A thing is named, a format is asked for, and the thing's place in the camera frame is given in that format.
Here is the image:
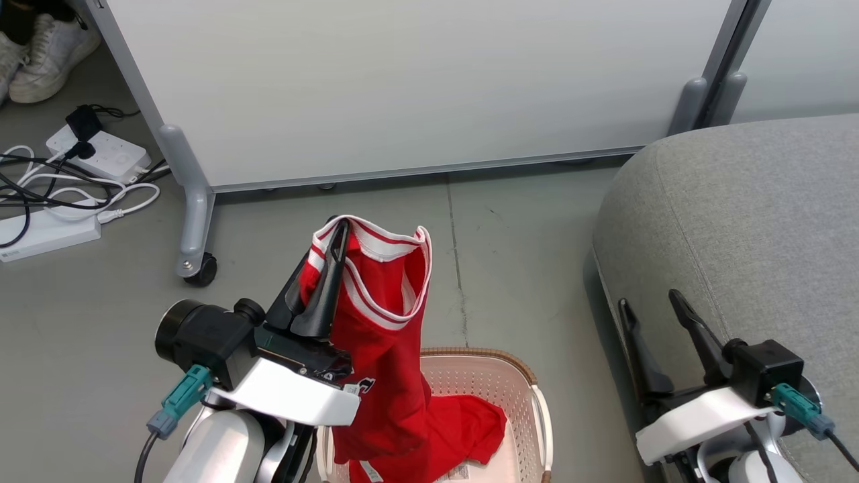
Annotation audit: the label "long white power strip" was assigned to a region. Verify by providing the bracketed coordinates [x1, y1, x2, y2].
[0, 200, 102, 263]

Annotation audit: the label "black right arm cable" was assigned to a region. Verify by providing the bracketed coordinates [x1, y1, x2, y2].
[825, 429, 859, 472]

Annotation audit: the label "black caster wheel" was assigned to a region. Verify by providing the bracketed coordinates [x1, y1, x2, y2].
[183, 253, 218, 288]

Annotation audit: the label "teal right cable connector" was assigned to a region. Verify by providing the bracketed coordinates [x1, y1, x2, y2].
[772, 382, 837, 441]

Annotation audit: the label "black power adapter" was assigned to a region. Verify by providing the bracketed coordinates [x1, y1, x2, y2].
[65, 105, 103, 142]

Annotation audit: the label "red white-trimmed garment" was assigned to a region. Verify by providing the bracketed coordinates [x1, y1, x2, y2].
[299, 215, 508, 483]

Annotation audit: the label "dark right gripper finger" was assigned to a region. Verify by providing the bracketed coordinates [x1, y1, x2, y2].
[669, 290, 733, 387]
[617, 299, 674, 405]

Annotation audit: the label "wide white power strip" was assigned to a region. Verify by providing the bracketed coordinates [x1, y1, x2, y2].
[46, 124, 152, 183]

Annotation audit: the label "black trouser leg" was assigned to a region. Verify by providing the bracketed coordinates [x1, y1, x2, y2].
[0, 0, 78, 45]

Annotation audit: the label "large white partition panel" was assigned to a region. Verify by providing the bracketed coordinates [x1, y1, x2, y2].
[86, 0, 750, 195]

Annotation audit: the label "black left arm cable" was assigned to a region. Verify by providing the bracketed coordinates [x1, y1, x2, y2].
[134, 433, 162, 483]

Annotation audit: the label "teal cable connector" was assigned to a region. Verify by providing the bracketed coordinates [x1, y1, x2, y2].
[147, 365, 214, 441]
[772, 382, 837, 441]

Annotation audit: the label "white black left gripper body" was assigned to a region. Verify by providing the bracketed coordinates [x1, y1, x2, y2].
[205, 315, 361, 427]

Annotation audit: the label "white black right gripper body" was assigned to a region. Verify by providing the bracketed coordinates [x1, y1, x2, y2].
[636, 386, 780, 468]

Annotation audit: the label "grey fabric sofa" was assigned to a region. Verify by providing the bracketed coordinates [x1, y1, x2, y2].
[591, 113, 859, 483]

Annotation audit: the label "short grey partition leg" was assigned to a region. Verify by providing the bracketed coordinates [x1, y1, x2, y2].
[668, 77, 709, 138]
[711, 72, 748, 128]

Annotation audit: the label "teal left cable connector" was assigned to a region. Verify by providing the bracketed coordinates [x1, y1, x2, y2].
[147, 365, 214, 441]

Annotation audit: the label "grey partition leg with caster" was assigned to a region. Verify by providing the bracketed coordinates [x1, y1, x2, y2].
[158, 124, 217, 279]

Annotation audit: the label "white sneaker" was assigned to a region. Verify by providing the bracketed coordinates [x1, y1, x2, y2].
[9, 13, 103, 105]
[0, 30, 31, 108]

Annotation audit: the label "narrow white partition panel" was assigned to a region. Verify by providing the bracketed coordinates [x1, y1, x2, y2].
[698, 0, 859, 128]

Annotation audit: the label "cream perforated laundry basket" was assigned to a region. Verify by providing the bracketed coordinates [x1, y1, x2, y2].
[315, 347, 555, 483]

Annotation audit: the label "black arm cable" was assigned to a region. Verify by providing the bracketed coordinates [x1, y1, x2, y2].
[134, 433, 162, 483]
[825, 429, 859, 472]

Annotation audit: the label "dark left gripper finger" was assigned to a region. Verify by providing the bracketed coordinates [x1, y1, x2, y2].
[290, 218, 350, 339]
[265, 258, 309, 329]

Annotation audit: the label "black floor cables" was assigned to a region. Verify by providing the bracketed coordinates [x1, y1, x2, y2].
[0, 151, 128, 249]

